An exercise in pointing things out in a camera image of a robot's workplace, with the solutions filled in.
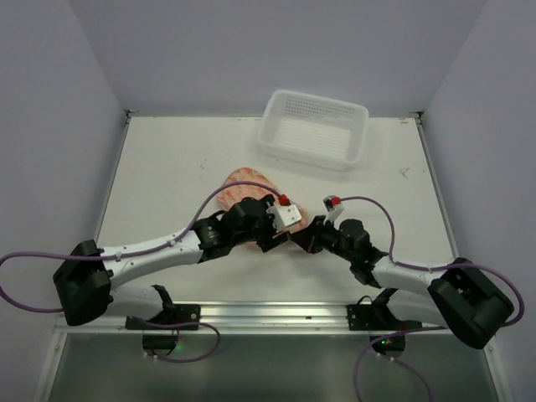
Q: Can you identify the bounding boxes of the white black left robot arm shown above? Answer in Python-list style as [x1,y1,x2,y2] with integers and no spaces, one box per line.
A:
[53,194,302,329]

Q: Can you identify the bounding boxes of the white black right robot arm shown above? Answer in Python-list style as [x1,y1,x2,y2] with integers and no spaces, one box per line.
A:
[290,216,514,349]

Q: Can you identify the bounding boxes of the peach floral mesh laundry bag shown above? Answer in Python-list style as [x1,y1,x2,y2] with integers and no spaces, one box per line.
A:
[216,167,283,211]

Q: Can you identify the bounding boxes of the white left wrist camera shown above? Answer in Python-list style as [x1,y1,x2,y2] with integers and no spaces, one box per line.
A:
[266,204,302,233]

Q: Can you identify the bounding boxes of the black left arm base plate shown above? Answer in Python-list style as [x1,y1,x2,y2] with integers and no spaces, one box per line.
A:
[125,285,200,330]

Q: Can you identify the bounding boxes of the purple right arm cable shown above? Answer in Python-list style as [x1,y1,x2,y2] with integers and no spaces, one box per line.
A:
[330,194,527,402]

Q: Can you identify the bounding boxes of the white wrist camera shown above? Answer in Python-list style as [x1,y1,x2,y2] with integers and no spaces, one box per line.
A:
[266,204,302,233]
[323,195,344,224]

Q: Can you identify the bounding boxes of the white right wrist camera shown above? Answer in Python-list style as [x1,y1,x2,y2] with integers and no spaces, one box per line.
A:
[323,195,344,224]

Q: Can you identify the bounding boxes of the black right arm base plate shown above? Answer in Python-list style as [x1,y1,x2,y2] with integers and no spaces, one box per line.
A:
[346,289,422,332]

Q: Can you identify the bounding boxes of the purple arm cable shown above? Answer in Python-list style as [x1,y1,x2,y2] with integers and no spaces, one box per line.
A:
[0,182,292,363]
[330,194,527,402]

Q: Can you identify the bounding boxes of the white plastic mesh basket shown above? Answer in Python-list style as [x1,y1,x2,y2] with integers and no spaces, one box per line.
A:
[257,90,369,172]

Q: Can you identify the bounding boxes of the aluminium mounting rail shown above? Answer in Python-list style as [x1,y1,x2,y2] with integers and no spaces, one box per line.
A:
[53,300,487,334]

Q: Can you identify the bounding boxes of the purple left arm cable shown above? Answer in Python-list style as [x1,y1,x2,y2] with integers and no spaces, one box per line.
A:
[0,182,292,363]

